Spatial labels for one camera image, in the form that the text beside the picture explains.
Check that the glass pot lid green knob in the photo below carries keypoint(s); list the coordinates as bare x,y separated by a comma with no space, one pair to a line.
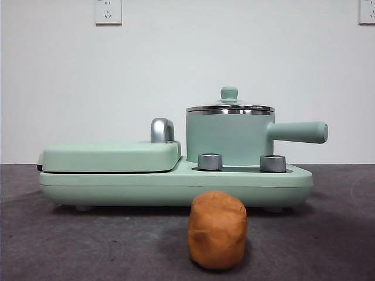
230,93

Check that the brown potato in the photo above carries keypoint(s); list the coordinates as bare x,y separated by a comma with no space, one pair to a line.
216,231

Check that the silver control knob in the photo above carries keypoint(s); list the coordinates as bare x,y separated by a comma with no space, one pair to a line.
210,161
273,163

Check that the green breakfast machine base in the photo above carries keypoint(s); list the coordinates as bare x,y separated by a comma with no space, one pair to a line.
146,187

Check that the white wall socket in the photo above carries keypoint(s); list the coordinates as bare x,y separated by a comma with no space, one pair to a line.
107,13
367,13

